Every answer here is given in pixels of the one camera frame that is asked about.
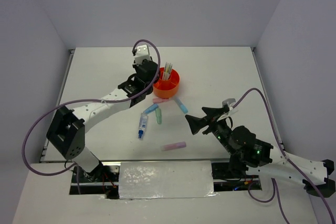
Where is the pink highlighter near organizer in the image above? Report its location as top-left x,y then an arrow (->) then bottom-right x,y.
152,98 -> 170,104

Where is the pink purple highlighter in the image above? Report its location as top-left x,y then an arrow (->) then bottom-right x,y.
161,142 -> 186,151

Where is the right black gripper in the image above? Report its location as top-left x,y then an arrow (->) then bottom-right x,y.
184,106 -> 234,155

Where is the blue capped glue bottle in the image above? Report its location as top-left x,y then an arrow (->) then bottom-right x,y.
138,113 -> 148,140

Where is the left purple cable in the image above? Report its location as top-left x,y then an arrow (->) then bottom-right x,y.
21,39 -> 161,195

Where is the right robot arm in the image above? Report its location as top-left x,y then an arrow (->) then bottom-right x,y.
185,105 -> 335,198

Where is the silver foil cover plate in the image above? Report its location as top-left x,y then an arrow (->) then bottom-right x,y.
118,161 -> 216,199

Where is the grey white thin pen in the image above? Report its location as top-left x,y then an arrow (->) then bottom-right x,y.
162,62 -> 168,80

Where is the orange round divided organizer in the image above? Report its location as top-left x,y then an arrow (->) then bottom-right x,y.
153,67 -> 180,99

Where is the blue highlighter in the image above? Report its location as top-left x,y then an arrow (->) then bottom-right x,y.
143,104 -> 159,114
173,97 -> 188,114

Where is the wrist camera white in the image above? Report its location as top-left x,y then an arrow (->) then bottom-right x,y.
217,98 -> 238,122
132,45 -> 152,66

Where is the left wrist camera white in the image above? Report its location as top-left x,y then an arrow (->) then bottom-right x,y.
132,45 -> 152,66

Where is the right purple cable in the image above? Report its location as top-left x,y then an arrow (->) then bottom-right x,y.
230,87 -> 336,224

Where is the purple cable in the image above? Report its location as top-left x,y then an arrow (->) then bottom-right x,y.
21,39 -> 161,195
230,87 -> 336,224

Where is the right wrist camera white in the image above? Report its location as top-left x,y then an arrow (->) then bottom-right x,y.
217,98 -> 238,122

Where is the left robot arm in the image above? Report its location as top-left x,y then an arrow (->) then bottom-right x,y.
46,59 -> 160,182

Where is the green highlighter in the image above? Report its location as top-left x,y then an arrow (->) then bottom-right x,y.
155,108 -> 162,125

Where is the yellow thin pen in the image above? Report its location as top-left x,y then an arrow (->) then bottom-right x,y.
162,62 -> 169,80

